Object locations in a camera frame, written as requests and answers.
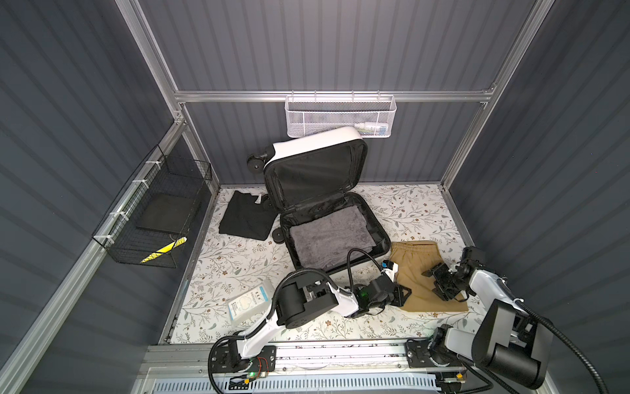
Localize white flat packet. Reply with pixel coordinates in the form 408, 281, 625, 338
226, 279, 274, 326

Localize black folded t-shirt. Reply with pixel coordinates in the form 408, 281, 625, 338
219, 191, 278, 241

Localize white wire mesh basket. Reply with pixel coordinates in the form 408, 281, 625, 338
284, 94, 397, 139

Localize tan shorts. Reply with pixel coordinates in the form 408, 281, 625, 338
390, 241, 469, 313

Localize black right corrugated cable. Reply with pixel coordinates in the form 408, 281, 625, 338
457, 295, 609, 394

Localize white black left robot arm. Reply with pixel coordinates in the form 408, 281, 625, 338
209, 269, 412, 370

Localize yellow black striped item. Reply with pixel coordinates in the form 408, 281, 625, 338
141, 236, 187, 264

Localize white hard-shell suitcase black lining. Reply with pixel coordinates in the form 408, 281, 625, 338
247, 126, 391, 274

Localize black left corrugated cable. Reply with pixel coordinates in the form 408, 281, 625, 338
206, 247, 385, 394

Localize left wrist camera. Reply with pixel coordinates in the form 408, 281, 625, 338
382, 259, 398, 282

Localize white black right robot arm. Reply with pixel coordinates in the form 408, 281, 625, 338
423, 246, 553, 390

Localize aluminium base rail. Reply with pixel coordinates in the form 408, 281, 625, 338
130, 337, 559, 394

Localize black corrugated cable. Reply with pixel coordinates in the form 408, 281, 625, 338
457, 295, 609, 394
206, 247, 385, 394

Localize black wire mesh basket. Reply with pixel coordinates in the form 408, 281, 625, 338
93, 147, 213, 269

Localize floral table mat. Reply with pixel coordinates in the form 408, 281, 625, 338
170, 189, 485, 347

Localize black pad in basket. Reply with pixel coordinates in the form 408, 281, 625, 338
136, 194, 200, 234

